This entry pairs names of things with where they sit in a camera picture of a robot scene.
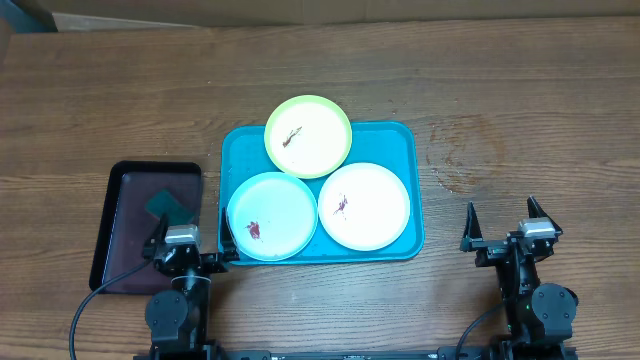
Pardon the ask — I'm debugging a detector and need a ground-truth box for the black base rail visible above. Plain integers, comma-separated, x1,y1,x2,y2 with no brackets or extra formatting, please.
133,345,579,360

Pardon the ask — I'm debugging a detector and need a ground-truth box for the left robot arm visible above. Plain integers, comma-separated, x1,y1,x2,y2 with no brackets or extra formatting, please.
142,213,239,360

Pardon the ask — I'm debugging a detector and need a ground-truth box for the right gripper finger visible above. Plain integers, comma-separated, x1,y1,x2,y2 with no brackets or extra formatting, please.
527,196,561,233
463,202,482,241

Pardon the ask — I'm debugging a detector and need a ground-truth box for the green sponge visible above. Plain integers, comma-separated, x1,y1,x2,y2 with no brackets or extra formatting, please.
144,189,196,226

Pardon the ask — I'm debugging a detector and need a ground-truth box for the teal plastic tray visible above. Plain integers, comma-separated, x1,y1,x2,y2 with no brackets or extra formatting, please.
217,121,425,265

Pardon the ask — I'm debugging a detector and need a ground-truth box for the black rectangular tray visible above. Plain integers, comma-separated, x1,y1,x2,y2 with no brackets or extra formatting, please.
89,161,203,290

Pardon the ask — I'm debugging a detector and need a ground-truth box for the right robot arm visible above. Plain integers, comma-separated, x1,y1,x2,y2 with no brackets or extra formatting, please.
453,197,579,360

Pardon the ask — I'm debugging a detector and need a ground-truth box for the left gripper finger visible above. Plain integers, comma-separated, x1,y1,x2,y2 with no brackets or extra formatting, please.
220,208,237,253
145,214,169,246

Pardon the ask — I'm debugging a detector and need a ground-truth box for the white plate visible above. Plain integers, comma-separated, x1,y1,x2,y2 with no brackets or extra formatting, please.
318,163,410,251

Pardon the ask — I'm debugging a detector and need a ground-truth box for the yellow-green rimmed plate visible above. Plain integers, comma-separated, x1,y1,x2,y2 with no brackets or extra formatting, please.
264,95,352,179

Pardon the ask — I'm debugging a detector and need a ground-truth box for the light blue plate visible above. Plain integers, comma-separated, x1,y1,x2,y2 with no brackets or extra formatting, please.
226,172,319,262

